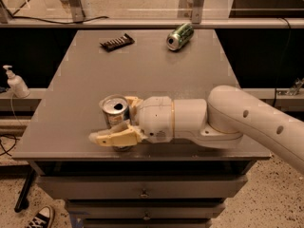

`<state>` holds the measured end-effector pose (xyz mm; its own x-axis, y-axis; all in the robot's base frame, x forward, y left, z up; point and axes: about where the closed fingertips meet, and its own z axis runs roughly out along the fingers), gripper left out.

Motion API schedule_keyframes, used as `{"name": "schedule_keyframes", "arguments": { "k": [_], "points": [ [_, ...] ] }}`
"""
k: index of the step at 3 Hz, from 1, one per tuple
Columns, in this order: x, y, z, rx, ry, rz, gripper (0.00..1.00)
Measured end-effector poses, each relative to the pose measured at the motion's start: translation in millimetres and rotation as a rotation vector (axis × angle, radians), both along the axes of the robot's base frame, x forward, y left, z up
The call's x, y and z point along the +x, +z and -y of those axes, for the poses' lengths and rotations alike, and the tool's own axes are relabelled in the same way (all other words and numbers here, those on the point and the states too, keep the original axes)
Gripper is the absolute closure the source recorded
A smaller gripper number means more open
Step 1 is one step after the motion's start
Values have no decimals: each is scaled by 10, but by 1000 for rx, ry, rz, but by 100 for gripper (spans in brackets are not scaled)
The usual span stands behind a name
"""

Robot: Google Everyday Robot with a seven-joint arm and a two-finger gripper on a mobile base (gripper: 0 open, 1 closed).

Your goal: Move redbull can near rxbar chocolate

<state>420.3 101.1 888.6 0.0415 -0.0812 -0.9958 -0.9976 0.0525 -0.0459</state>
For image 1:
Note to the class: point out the top grey drawer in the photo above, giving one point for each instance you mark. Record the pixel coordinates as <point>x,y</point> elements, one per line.
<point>141,187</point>

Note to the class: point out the metal bracket on rail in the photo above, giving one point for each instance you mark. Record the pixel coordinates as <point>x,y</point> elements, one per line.
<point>294,89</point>

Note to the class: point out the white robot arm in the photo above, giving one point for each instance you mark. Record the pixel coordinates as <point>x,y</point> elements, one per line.
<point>220,121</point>

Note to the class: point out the silver blue redbull can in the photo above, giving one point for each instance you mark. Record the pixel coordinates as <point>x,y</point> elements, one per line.
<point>116,113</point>

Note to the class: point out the grey drawer cabinet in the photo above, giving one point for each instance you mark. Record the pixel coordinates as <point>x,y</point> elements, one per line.
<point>56,142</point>

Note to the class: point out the middle grey drawer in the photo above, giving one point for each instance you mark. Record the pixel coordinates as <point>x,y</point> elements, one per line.
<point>154,209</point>

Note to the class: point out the white pump bottle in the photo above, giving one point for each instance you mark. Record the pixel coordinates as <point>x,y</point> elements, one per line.
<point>16,83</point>

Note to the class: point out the black white sneaker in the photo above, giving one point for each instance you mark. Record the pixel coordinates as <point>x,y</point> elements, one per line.
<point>43,218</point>

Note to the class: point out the dark rxbar chocolate bar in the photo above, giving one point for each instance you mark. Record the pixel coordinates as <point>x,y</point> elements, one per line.
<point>116,43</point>

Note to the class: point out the black table leg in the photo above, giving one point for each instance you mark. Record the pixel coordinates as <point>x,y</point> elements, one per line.
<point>22,202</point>

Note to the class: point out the green soda can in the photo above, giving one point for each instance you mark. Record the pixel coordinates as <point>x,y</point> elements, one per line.
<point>179,36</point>

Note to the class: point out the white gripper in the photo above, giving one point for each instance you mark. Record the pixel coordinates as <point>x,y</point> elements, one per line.
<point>156,118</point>

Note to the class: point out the grey drawer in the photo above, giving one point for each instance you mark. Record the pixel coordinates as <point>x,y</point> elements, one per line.
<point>141,187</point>
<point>154,209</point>

